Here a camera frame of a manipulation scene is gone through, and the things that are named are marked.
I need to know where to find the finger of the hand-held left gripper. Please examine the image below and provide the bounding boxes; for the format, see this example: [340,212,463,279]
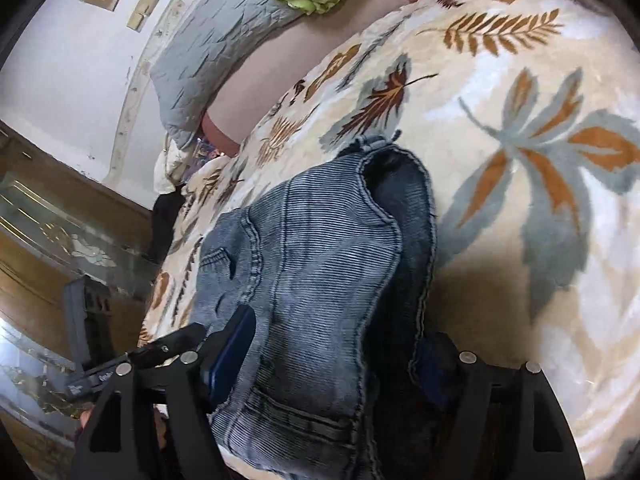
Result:
[131,322,207,367]

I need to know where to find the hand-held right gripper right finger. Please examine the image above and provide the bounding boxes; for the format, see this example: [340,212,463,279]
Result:
[416,332,586,480]

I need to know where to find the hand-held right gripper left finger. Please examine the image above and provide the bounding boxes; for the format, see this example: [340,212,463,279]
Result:
[70,305,258,480]

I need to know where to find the blue-grey denim pants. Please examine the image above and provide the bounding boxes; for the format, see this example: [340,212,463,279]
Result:
[192,130,441,480]

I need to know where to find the wooden wardrobe with mirror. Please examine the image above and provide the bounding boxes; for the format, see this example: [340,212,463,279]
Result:
[0,120,168,480]

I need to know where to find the dark cloth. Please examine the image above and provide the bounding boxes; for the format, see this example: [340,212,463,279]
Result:
[150,185,190,267]

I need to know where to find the cream white cloth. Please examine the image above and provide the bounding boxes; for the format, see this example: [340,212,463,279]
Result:
[155,137,202,196]

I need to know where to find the colourful printed item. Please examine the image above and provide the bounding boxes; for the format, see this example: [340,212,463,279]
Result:
[192,139,222,162]

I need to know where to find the cream bed headboard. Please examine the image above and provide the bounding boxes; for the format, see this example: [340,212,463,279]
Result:
[106,0,261,187]

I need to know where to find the cream leaf-print fleece blanket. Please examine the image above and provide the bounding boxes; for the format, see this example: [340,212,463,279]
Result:
[137,0,640,480]

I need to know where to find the pink bed sheet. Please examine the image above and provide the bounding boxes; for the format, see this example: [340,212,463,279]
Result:
[200,0,451,157]

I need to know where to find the grey quilted pillow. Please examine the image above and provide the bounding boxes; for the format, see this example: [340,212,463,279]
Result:
[150,0,307,150]

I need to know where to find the beige wall switch plate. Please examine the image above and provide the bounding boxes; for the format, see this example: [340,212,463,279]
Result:
[126,0,160,31]

